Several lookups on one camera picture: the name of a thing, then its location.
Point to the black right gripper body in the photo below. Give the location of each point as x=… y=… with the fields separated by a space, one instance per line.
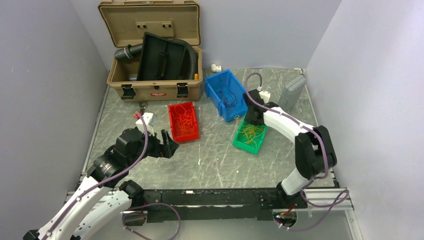
x=248 y=118

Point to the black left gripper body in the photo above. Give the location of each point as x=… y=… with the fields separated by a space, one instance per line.
x=153 y=147

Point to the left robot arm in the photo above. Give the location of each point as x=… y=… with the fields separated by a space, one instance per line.
x=107 y=170

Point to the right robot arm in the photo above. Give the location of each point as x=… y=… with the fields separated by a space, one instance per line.
x=314 y=151

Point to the white pipe elbow fitting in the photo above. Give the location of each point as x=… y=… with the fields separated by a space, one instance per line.
x=216 y=68

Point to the green plastic bin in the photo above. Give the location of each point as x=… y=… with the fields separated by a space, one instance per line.
x=250 y=137

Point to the red plastic bin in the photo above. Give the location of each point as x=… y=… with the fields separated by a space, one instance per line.
x=183 y=122

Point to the blue plastic bin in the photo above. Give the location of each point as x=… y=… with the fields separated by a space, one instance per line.
x=226 y=93

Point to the silver combination wrench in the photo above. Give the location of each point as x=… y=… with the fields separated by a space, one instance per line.
x=142 y=107

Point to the grey plastic case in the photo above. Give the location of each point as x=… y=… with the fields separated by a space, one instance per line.
x=291 y=93

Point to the black tray insert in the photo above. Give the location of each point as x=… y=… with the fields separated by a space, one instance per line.
x=161 y=58

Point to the tan open toolbox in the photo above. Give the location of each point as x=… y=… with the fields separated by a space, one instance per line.
x=127 y=21

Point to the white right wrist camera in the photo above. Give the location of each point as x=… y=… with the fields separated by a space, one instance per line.
x=265 y=96

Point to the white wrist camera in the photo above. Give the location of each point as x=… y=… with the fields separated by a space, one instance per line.
x=265 y=96
x=145 y=120

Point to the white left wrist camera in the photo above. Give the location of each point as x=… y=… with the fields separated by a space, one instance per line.
x=145 y=120

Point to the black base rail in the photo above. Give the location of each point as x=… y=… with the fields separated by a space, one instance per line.
x=161 y=205

